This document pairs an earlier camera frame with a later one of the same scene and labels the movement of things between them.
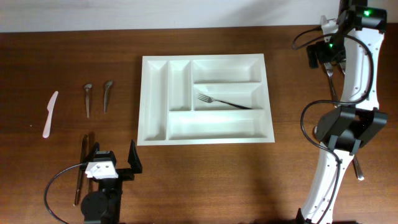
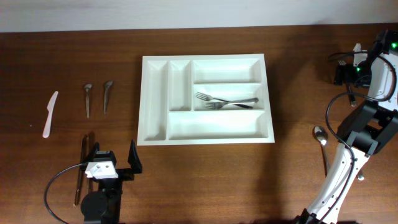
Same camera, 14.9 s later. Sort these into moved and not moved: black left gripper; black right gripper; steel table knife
Moved: black right gripper
Not moved: black left gripper; steel table knife
